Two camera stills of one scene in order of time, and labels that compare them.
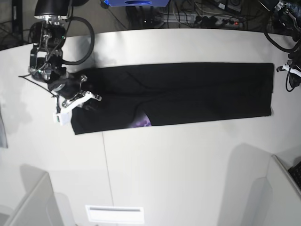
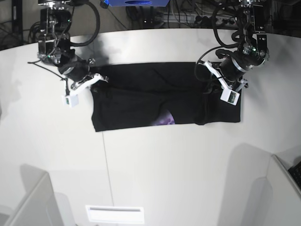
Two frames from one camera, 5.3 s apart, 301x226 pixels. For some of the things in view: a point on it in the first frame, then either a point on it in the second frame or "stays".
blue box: (137, 3) stays
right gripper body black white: (295, 70) to (230, 72)
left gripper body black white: (69, 87) to (79, 76)
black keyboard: (295, 172) stays
